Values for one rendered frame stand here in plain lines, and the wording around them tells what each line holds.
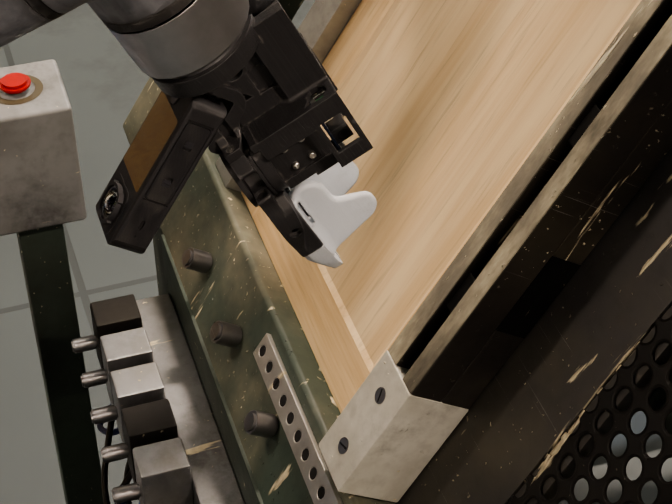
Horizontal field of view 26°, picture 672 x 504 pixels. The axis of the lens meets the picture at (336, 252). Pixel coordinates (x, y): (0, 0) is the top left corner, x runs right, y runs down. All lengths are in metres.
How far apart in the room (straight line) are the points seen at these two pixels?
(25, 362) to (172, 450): 1.26
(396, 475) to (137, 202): 0.56
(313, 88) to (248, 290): 0.74
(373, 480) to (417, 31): 0.48
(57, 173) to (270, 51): 1.05
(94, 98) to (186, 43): 2.71
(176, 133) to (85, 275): 2.16
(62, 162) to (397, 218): 0.56
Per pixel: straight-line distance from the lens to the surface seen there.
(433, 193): 1.43
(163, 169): 0.87
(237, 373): 1.58
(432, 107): 1.47
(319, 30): 1.65
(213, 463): 1.62
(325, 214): 0.93
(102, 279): 3.00
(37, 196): 1.90
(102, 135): 3.39
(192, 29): 0.81
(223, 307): 1.64
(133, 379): 1.69
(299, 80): 0.87
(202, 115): 0.86
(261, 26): 0.84
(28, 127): 1.84
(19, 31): 0.81
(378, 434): 1.31
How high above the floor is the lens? 1.95
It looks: 40 degrees down
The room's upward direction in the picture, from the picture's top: straight up
